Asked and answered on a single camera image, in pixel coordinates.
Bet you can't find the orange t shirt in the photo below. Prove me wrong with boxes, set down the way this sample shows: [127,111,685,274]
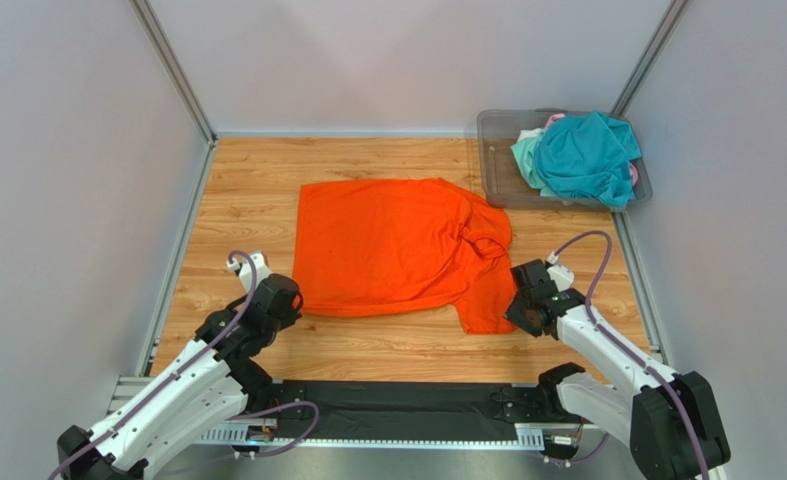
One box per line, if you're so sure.
[293,178,516,335]

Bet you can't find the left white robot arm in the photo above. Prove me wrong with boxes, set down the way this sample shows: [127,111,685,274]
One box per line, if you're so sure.
[50,274,303,479]

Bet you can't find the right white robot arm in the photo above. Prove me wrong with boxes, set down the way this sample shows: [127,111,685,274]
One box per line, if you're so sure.
[504,257,732,479]

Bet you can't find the clear plastic bin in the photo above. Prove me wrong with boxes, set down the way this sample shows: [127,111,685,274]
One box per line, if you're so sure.
[476,108,616,212]

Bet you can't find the mint green t shirt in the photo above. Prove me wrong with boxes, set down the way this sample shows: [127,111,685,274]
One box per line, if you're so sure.
[510,128,557,197]

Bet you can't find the teal t shirt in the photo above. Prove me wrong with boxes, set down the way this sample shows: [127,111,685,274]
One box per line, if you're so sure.
[534,111,642,209]

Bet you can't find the pink garment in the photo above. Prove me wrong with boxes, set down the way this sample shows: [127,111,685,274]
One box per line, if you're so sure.
[543,113,567,131]

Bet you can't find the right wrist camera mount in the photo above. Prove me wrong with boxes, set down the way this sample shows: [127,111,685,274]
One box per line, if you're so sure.
[545,252,575,291]

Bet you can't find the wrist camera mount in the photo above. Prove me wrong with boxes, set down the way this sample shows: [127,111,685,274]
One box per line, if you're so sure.
[226,250,272,293]
[545,252,575,291]

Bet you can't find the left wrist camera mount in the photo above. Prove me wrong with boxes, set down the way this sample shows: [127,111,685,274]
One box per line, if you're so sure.
[226,250,272,293]

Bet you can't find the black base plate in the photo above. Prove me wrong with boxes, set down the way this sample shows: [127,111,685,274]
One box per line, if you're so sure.
[246,380,581,441]

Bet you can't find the aluminium frame rail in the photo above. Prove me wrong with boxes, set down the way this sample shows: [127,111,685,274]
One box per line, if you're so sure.
[85,375,727,480]

